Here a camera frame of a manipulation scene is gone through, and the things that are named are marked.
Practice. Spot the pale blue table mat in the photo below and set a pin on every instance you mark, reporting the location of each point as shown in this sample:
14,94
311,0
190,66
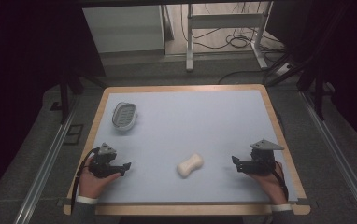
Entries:
192,127

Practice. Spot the black metal stand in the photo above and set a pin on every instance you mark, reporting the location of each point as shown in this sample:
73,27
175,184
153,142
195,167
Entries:
318,93
64,96

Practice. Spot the white metal desk frame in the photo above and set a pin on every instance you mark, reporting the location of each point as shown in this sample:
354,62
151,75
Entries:
226,21

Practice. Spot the silver metal floor rail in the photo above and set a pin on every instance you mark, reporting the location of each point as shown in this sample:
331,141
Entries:
47,161
338,155

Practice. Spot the dark curtain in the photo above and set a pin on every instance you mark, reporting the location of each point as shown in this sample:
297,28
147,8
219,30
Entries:
341,56
21,62

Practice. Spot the grey oval soap dish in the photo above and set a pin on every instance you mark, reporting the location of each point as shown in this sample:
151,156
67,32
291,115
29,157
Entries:
124,115

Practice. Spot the person's left hand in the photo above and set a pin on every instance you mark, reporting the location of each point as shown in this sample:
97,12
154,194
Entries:
91,186

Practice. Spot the black floor frame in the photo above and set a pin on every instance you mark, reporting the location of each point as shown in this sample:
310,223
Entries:
74,134

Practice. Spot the person's right hand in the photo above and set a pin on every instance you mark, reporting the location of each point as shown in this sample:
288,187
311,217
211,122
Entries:
274,188

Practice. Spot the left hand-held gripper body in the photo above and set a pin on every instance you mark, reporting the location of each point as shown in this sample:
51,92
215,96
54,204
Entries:
102,165

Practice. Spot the white bone-shaped toy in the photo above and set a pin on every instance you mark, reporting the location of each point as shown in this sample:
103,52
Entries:
190,165

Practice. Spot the white cabinet panel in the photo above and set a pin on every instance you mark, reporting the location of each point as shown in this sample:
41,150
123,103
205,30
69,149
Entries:
123,29

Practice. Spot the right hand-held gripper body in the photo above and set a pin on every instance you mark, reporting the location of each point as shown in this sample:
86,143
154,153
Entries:
262,163

